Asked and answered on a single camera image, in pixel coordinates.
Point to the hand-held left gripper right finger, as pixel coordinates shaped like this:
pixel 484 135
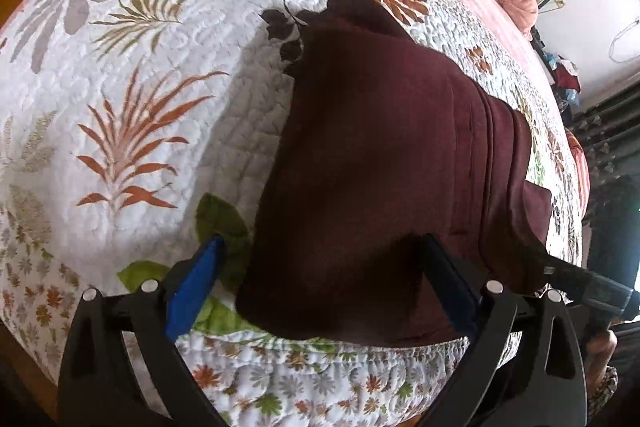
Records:
pixel 457 292

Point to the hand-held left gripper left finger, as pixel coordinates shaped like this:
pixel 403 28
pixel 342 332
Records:
pixel 192 289

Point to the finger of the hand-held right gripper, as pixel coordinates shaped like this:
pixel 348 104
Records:
pixel 585 284

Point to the maroon pants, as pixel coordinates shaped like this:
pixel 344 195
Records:
pixel 375 157

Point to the person's right hand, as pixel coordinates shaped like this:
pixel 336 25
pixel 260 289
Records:
pixel 600 347

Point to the orange cushion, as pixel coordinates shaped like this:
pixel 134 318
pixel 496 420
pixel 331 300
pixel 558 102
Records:
pixel 580 167

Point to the dark patterned curtain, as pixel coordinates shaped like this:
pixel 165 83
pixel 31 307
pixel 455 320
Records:
pixel 610 142

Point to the blue plastic bag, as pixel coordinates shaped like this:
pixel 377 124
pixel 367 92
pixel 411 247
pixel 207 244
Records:
pixel 571 97

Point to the red cloth pile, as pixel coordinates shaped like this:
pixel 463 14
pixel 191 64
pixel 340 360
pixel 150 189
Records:
pixel 567 74

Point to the floral quilted bedspread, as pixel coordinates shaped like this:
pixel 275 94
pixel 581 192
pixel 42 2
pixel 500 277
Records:
pixel 150 57

